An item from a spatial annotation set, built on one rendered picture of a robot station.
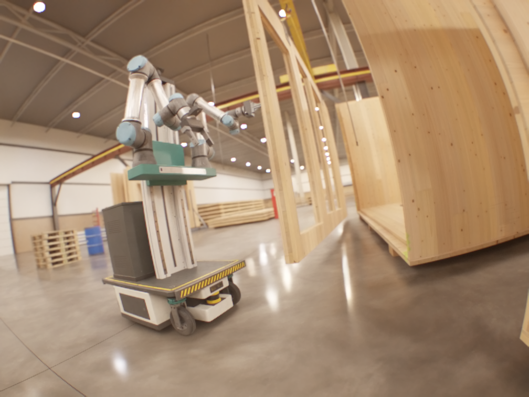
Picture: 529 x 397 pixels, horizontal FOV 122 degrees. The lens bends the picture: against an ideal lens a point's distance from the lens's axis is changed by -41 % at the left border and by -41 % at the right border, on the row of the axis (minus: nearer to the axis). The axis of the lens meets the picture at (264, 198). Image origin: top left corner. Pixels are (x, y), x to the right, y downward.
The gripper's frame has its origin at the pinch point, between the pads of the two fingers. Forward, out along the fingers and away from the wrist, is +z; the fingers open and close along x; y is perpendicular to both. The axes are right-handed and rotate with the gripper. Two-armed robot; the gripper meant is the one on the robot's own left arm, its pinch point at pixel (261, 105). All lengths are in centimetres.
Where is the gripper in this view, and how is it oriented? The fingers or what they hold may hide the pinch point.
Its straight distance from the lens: 189.3
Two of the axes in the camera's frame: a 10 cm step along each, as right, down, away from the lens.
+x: -1.5, -9.9, 0.7
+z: 9.1, -1.6, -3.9
